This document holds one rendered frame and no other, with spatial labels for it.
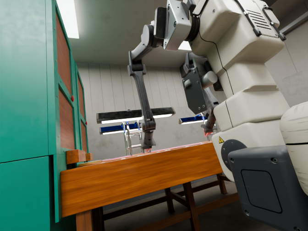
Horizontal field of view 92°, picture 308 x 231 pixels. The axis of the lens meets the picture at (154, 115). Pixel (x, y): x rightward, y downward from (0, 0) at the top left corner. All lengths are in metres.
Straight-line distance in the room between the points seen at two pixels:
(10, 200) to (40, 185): 0.10
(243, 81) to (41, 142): 0.80
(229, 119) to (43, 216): 0.76
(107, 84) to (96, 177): 2.46
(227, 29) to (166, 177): 0.70
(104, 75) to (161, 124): 1.49
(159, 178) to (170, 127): 2.36
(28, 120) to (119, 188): 0.50
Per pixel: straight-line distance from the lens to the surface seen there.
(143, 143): 1.03
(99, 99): 2.96
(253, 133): 0.47
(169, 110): 1.25
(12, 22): 1.10
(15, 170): 0.83
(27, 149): 0.82
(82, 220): 0.85
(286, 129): 0.25
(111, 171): 0.80
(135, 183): 0.82
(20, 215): 0.83
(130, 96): 3.06
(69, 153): 0.93
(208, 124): 1.12
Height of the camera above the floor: 0.79
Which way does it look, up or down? 12 degrees up
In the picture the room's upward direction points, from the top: 10 degrees counter-clockwise
